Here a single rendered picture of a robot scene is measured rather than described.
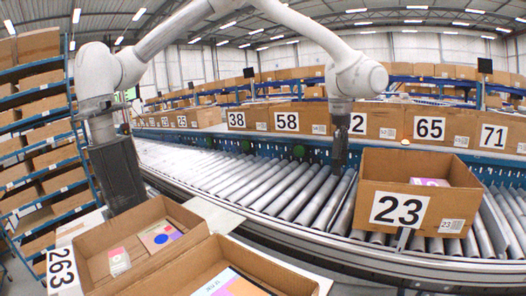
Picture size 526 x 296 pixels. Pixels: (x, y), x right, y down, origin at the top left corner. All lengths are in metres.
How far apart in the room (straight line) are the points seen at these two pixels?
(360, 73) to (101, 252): 0.95
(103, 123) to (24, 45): 1.40
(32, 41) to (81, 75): 1.28
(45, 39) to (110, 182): 1.50
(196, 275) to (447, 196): 0.68
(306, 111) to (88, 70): 1.03
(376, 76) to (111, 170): 0.88
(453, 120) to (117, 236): 1.44
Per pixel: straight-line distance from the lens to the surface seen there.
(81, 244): 0.77
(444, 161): 0.89
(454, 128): 1.08
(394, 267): 0.63
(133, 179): 0.83
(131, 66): 0.92
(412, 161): 0.86
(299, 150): 1.10
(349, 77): 0.55
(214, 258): 0.55
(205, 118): 1.84
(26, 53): 2.07
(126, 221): 0.77
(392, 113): 1.02
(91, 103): 0.79
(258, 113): 1.29
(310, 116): 1.11
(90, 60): 0.82
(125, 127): 1.55
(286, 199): 0.80
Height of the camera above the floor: 1.17
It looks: 17 degrees down
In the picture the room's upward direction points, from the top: 6 degrees counter-clockwise
